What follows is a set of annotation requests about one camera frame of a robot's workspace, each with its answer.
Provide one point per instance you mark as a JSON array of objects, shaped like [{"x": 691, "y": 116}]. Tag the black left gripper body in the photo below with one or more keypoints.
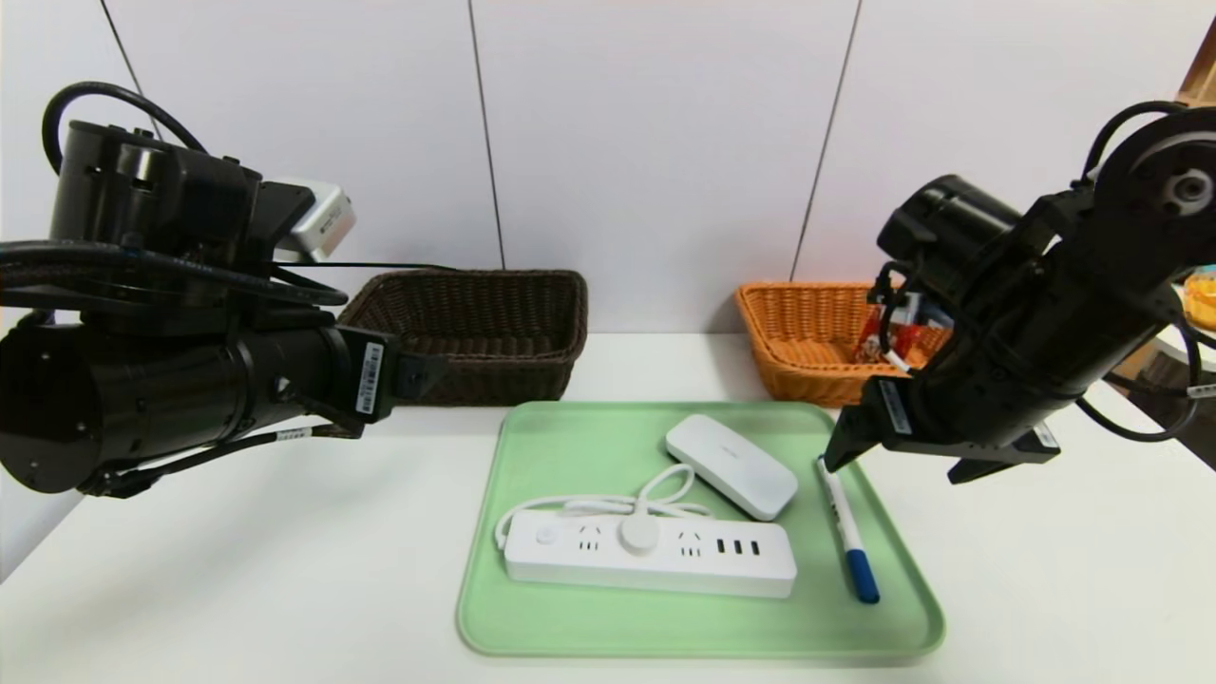
[{"x": 373, "y": 377}]

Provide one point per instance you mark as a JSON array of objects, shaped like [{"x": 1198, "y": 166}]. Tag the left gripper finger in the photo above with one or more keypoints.
[{"x": 416, "y": 375}]

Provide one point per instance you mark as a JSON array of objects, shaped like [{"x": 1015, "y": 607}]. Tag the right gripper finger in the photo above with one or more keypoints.
[
  {"x": 850, "y": 442},
  {"x": 983, "y": 470}
]

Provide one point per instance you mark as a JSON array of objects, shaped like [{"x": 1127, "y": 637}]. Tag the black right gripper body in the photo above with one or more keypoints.
[{"x": 894, "y": 410}]

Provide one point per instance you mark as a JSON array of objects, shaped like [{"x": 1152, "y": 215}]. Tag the red milk drink carton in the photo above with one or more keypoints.
[{"x": 869, "y": 344}]

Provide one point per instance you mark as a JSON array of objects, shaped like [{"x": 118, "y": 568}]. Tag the white oval plastic case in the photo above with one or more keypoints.
[{"x": 731, "y": 465}]

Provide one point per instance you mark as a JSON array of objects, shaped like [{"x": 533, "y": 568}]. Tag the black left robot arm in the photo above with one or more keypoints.
[{"x": 142, "y": 408}]

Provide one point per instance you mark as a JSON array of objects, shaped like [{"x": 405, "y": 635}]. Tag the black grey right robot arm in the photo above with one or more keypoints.
[{"x": 1045, "y": 304}]

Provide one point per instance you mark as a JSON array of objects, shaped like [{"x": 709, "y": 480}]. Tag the dark brown wicker basket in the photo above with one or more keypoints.
[{"x": 513, "y": 361}]

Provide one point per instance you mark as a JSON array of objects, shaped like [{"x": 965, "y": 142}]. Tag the orange wicker basket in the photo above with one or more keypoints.
[{"x": 798, "y": 332}]

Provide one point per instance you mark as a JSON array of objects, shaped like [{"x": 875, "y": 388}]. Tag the white marker with blue cap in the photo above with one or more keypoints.
[{"x": 845, "y": 522}]

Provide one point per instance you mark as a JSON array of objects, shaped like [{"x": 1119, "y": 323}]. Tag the light green plastic tray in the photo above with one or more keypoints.
[{"x": 684, "y": 627}]

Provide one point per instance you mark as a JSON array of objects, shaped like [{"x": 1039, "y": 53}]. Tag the yellow round object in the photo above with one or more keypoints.
[{"x": 1205, "y": 294}]

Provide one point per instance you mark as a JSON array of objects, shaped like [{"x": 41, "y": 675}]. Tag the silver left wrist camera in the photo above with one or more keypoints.
[{"x": 323, "y": 223}]

